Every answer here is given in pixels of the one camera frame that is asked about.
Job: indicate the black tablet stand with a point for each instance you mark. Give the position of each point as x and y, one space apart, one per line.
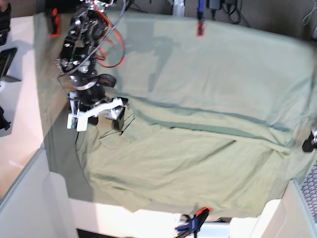
6 58

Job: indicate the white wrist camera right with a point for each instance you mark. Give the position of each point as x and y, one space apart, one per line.
78 122

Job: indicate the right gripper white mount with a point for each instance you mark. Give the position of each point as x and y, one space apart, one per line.
112 109

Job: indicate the black power adapter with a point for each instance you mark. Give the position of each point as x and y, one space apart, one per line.
214 4

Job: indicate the green table cover cloth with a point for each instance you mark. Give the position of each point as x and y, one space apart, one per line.
259 77

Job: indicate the light green T-shirt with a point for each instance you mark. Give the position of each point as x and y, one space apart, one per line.
187 159

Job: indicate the black object table edge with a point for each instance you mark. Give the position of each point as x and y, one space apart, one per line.
4 124

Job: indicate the orange black clamp left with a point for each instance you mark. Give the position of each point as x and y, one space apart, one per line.
53 22

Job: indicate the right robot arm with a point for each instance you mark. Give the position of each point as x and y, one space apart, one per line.
82 49

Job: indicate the blue orange clamp bottom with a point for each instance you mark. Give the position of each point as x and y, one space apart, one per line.
193 224

